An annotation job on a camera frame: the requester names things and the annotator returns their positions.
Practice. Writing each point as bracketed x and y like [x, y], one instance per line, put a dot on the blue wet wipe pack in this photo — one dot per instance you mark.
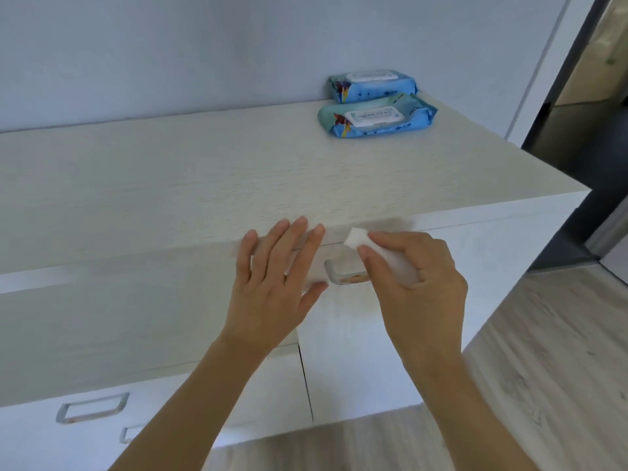
[373, 117]
[373, 85]

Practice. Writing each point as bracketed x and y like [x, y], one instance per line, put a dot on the person's left forearm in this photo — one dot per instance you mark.
[196, 412]

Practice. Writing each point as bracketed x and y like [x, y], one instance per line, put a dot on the person's right hand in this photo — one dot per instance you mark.
[427, 313]

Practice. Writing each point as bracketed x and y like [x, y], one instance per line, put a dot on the white door frame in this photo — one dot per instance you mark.
[549, 68]

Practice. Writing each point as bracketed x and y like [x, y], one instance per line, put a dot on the white room door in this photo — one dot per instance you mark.
[615, 259]

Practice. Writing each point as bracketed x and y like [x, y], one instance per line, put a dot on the white cabinet door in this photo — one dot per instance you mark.
[490, 269]

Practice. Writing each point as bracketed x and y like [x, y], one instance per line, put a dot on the white wooden cabinet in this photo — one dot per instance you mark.
[147, 191]

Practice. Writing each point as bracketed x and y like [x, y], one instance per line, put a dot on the person's left hand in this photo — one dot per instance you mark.
[265, 299]

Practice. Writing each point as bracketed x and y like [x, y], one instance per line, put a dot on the white wipe pad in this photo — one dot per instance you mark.
[355, 237]

